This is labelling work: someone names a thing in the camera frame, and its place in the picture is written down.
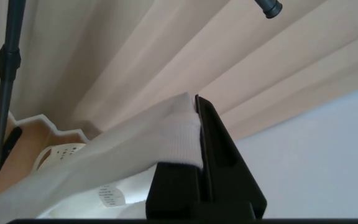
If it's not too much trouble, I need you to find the black clothes rack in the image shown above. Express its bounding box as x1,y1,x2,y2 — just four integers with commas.
0,0,283,203

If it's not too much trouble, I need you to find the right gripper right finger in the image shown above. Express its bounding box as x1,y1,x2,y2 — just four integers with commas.
194,95,268,218

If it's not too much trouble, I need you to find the white laundry basket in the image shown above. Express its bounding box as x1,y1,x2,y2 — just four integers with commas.
30,142,88,174

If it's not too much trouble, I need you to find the beige curtain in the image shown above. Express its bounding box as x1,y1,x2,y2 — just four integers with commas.
0,0,358,144

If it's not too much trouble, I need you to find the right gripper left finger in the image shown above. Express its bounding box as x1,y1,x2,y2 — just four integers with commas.
145,161,203,218

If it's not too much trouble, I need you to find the white garment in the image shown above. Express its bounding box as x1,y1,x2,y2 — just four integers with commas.
0,92,204,220

